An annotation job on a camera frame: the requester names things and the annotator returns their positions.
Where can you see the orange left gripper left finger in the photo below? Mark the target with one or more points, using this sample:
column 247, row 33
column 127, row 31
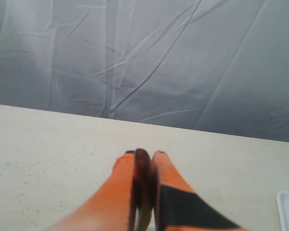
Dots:
column 111, row 207

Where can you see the dark wooden spoon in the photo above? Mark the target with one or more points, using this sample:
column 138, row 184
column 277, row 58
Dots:
column 144, row 188

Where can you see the white rectangular plastic tray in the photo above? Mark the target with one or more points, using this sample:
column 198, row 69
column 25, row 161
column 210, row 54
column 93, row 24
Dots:
column 282, row 200

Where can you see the white backdrop curtain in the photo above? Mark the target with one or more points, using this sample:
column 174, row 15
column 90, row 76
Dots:
column 211, row 65

